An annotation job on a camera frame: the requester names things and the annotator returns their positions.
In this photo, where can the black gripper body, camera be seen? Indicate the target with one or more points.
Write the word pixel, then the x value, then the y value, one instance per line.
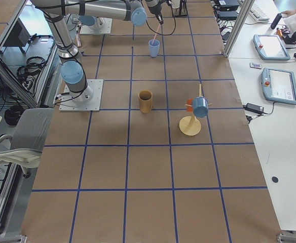
pixel 154 9

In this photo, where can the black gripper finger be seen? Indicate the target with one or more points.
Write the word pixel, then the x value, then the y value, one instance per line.
pixel 160 19

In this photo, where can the pink chopstick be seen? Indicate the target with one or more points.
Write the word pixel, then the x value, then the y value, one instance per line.
pixel 156 33

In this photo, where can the light blue plastic cup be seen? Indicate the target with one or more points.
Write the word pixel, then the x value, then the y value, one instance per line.
pixel 154 46

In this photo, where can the bamboo wooden cup holder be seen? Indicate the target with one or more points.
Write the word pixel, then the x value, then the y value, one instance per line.
pixel 145 98

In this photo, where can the orange mug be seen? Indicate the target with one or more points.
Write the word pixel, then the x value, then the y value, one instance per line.
pixel 189 105

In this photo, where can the blue mug on stand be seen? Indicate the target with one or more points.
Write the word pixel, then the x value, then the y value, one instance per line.
pixel 200 107

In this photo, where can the teach pendant far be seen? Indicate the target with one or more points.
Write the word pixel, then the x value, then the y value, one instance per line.
pixel 270 47

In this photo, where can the teach pendant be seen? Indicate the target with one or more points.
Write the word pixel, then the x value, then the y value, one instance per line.
pixel 278 85
pixel 270 47

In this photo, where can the black power brick on desk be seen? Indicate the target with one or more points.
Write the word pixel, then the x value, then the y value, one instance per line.
pixel 254 108

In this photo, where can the teach pendant near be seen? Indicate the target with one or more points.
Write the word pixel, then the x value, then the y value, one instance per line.
pixel 278 85

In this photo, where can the grey office chair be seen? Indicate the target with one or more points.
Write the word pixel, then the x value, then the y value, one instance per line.
pixel 24 147

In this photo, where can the aluminium frame post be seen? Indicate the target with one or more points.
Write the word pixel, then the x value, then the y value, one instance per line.
pixel 244 11

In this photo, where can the silver robot arm, camera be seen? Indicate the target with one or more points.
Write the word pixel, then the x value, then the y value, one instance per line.
pixel 72 70

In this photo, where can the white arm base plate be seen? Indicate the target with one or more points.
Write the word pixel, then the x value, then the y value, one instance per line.
pixel 89 100

